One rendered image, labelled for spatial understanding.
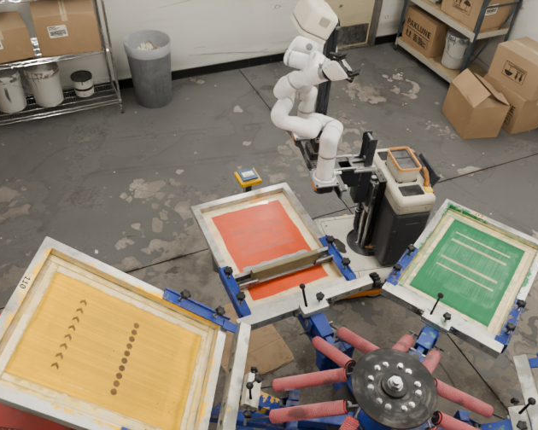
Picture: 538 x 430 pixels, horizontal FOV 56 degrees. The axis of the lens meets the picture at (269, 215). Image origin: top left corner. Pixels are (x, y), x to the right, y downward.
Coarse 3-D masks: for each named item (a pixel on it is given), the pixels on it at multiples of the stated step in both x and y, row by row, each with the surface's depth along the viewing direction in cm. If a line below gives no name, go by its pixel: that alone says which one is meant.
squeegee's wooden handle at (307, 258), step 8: (296, 256) 250; (304, 256) 251; (312, 256) 252; (272, 264) 246; (280, 264) 246; (288, 264) 249; (296, 264) 252; (304, 264) 255; (256, 272) 242; (264, 272) 245; (272, 272) 248; (280, 272) 250
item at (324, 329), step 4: (312, 316) 228; (316, 316) 228; (320, 316) 228; (312, 320) 227; (316, 320) 226; (320, 320) 226; (324, 320) 227; (316, 324) 225; (320, 324) 225; (324, 324) 225; (328, 324) 225; (316, 328) 224; (320, 328) 223; (324, 328) 223; (328, 328) 223; (316, 332) 226; (320, 332) 222; (324, 332) 222; (328, 332) 222; (332, 332) 222; (320, 336) 222; (324, 336) 221; (332, 336) 224
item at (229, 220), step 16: (224, 224) 278; (240, 224) 279; (224, 240) 270; (240, 256) 263; (256, 256) 263; (272, 256) 264; (240, 272) 255; (256, 288) 248; (272, 288) 249; (288, 288) 249
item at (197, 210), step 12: (252, 192) 293; (264, 192) 294; (276, 192) 298; (288, 192) 295; (204, 204) 284; (216, 204) 285; (228, 204) 288; (300, 204) 288; (300, 216) 284; (204, 228) 271; (312, 228) 275; (216, 252) 259; (312, 288) 245; (324, 288) 246; (276, 300) 239; (288, 300) 240; (252, 312) 234
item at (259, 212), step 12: (264, 204) 292; (276, 204) 292; (252, 216) 284; (264, 216) 285; (288, 216) 285; (288, 228) 279; (300, 240) 273; (276, 252) 266; (288, 252) 266; (288, 276) 254; (300, 276) 255; (312, 276) 255; (324, 276) 255
